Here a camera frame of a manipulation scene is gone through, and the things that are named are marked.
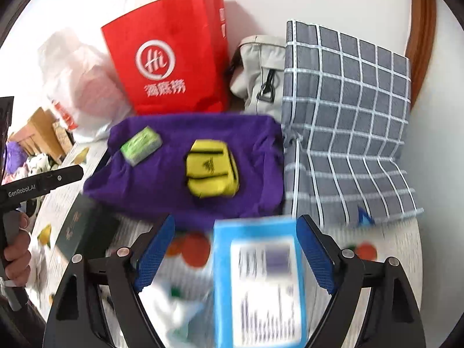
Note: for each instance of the wooden door frame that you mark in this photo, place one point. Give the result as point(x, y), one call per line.
point(420, 25)

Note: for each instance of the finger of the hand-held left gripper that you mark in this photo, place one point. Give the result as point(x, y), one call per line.
point(61, 177)

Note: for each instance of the small blue tag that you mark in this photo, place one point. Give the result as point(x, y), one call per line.
point(365, 217)

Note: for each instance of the white patterned cloth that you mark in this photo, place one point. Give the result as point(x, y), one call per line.
point(36, 163)

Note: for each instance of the blue and white box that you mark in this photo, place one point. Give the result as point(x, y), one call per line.
point(224, 261)

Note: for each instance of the grey checked cloth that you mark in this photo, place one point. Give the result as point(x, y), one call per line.
point(344, 116)

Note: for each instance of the purple fuzzy cloth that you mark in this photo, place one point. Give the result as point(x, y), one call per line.
point(14, 156)

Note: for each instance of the white plastic bag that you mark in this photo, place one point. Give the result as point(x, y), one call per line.
point(72, 72)

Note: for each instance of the dark green booklet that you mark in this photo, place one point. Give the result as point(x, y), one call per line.
point(83, 232)

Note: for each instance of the person's left forearm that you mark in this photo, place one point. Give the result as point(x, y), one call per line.
point(25, 319)

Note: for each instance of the person's left hand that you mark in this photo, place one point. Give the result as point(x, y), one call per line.
point(20, 261)

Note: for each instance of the red paper bag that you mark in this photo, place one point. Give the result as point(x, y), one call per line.
point(181, 25)

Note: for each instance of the yellow mini backpack pouch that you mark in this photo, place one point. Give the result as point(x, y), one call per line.
point(210, 168)

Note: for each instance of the green tissue pack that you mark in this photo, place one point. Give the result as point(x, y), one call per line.
point(139, 145)

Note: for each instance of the beige canvas backpack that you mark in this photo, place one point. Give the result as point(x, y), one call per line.
point(253, 65)

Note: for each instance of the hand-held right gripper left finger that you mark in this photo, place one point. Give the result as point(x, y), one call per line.
point(156, 253)

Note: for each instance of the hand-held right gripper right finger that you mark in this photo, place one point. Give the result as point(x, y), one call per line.
point(315, 253)

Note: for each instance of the cardboard box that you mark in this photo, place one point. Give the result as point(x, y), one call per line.
point(40, 127)

